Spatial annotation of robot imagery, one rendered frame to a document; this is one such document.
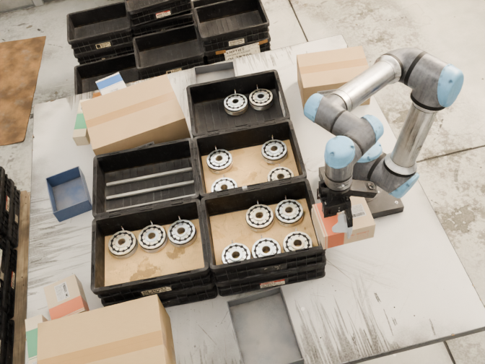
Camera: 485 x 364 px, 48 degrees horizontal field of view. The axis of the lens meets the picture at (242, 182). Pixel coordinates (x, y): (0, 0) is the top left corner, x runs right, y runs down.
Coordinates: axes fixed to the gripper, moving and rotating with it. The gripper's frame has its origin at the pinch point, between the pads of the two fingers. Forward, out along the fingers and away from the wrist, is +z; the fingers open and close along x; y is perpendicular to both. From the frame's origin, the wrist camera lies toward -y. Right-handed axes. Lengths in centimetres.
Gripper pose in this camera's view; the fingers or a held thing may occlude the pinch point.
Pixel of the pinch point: (343, 218)
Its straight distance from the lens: 167.9
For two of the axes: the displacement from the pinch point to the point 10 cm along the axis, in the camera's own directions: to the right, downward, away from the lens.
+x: 2.1, 7.7, -6.0
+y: -9.7, 2.4, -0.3
